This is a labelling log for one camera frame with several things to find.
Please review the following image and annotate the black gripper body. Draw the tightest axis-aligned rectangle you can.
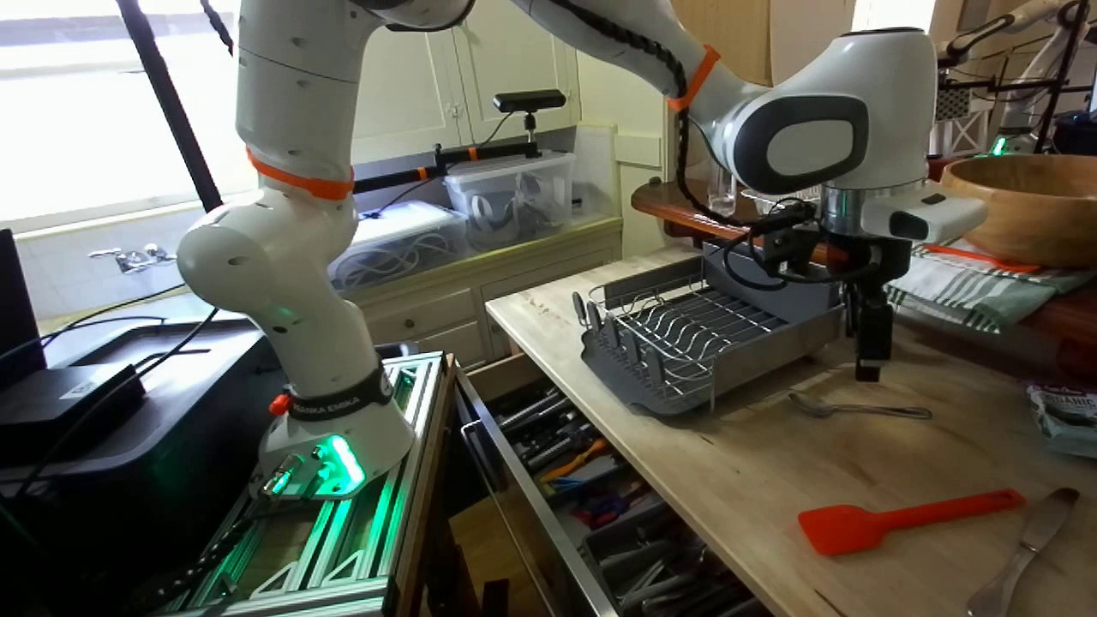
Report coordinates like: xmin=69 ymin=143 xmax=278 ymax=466
xmin=837 ymin=228 xmax=919 ymax=302

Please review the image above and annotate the green striped dish towel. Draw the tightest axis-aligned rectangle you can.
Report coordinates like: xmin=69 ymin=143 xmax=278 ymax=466
xmin=884 ymin=240 xmax=1097 ymax=336

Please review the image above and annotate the orange plastic utensil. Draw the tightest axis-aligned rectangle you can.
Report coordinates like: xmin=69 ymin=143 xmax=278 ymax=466
xmin=919 ymin=236 xmax=1013 ymax=272

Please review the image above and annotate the wooden bowl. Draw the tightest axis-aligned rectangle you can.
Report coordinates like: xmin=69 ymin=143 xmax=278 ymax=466
xmin=935 ymin=151 xmax=1097 ymax=276

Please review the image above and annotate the red silicone spatula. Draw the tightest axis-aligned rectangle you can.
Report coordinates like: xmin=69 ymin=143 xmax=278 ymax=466
xmin=795 ymin=488 xmax=1029 ymax=563

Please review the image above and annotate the steel butter knife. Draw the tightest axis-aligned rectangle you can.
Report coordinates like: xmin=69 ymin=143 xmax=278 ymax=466
xmin=964 ymin=484 xmax=1084 ymax=617

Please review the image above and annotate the black tripod stand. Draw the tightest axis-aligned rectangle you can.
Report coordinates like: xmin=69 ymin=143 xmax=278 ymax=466
xmin=935 ymin=0 xmax=1097 ymax=159

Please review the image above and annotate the open tool drawer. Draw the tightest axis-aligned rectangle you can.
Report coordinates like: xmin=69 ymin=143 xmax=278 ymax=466
xmin=451 ymin=362 xmax=780 ymax=617

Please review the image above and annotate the small clear storage bin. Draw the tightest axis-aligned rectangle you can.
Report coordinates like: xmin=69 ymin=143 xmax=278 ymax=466
xmin=442 ymin=151 xmax=579 ymax=255

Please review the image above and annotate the white drawer cabinet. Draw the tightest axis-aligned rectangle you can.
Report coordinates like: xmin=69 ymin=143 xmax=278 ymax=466
xmin=340 ymin=212 xmax=631 ymax=371

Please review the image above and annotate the large clear storage bin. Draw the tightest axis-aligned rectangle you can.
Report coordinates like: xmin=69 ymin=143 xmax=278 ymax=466
xmin=326 ymin=200 xmax=474 ymax=292

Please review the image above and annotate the large black control box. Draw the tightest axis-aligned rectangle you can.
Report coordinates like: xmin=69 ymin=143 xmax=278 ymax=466
xmin=0 ymin=315 xmax=287 ymax=617

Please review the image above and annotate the black slanted pole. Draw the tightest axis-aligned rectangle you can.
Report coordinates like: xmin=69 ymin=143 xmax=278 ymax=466
xmin=111 ymin=0 xmax=225 ymax=215

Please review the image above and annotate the metal window latch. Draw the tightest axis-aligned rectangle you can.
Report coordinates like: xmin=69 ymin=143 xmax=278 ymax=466
xmin=85 ymin=240 xmax=179 ymax=278

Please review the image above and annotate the small black box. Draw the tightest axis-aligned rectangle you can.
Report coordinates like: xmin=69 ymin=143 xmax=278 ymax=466
xmin=0 ymin=362 xmax=149 ymax=466

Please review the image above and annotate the black monitor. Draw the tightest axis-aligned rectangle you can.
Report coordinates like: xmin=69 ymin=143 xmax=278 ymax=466
xmin=0 ymin=228 xmax=50 ymax=391

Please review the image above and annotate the grey wire dish rack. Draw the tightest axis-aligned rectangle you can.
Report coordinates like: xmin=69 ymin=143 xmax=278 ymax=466
xmin=570 ymin=245 xmax=849 ymax=422

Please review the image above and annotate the orange handled tool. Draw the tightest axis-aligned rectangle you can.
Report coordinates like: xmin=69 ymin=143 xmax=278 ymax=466
xmin=534 ymin=435 xmax=618 ymax=488

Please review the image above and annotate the black stereo camera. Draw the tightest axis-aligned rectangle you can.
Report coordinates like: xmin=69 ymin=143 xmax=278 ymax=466
xmin=490 ymin=87 xmax=570 ymax=117

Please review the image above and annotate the black camera stand rod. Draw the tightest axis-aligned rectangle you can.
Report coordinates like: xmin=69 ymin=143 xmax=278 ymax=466
xmin=348 ymin=106 xmax=549 ymax=197

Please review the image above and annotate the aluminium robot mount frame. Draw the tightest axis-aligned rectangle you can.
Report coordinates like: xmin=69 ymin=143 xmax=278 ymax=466
xmin=166 ymin=346 xmax=451 ymax=617

